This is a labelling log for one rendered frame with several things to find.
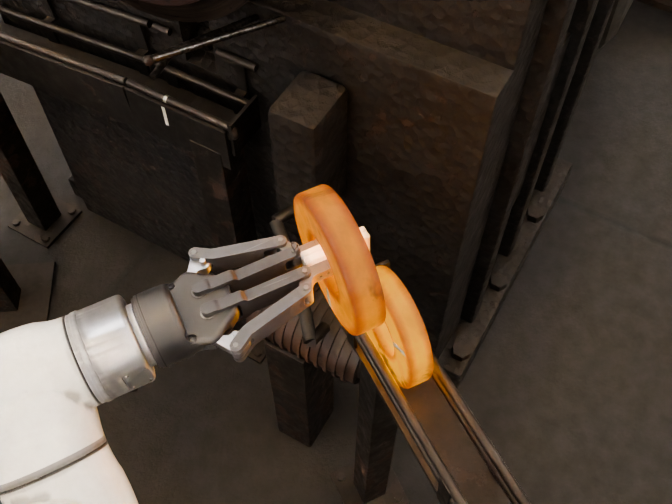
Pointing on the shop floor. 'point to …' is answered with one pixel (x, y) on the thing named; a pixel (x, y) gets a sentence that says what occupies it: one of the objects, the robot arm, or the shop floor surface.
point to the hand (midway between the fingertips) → (335, 252)
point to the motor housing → (307, 371)
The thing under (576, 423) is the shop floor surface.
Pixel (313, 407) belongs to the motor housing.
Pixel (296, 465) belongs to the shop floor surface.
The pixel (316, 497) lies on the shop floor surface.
